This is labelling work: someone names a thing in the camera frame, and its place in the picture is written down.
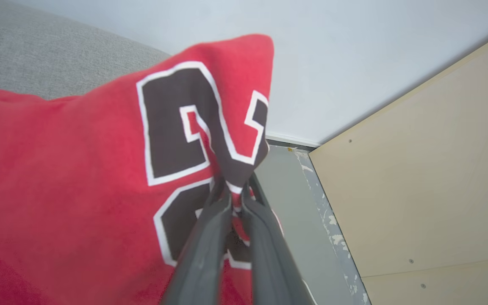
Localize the red and white basketball jersey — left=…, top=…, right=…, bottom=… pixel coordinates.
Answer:
left=0, top=34, right=308, bottom=305

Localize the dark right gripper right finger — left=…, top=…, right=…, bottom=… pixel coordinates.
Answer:
left=240, top=172, right=313, bottom=305

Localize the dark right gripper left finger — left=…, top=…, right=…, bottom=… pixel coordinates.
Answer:
left=161, top=178, right=233, bottom=305

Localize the beige wooden panel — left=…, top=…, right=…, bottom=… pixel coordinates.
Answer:
left=309, top=25, right=488, bottom=305

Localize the grey fabric sofa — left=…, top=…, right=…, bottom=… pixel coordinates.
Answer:
left=0, top=0, right=172, bottom=101

